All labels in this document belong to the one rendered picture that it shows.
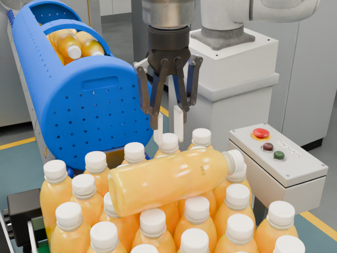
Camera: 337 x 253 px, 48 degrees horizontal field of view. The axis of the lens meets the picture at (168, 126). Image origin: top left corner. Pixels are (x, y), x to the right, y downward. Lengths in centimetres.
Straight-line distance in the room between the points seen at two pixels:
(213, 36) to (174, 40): 75
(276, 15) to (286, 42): 111
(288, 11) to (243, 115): 40
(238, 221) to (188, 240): 9
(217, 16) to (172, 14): 75
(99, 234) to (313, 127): 247
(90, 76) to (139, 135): 21
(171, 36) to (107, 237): 33
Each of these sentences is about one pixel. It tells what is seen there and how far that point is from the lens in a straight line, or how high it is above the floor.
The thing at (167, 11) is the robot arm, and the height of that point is 138.
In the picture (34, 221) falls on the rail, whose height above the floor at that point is 97.
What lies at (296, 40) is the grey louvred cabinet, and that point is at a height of 88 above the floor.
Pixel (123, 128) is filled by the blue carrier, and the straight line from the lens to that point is 94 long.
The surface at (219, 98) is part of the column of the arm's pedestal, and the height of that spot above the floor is 97.
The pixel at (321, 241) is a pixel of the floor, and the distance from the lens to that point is 229.
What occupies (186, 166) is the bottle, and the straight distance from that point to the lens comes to 59.
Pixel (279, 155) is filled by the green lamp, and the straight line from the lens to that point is 78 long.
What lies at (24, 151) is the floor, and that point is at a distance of 304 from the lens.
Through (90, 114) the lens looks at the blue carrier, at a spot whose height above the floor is 112.
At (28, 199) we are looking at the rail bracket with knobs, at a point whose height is 100.
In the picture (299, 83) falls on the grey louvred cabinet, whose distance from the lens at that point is 259.
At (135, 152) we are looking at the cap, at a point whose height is 112.
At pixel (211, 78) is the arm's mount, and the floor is 103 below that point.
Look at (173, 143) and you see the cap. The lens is 76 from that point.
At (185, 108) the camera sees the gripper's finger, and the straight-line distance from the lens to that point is 74.
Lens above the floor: 151
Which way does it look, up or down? 28 degrees down
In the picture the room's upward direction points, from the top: straight up
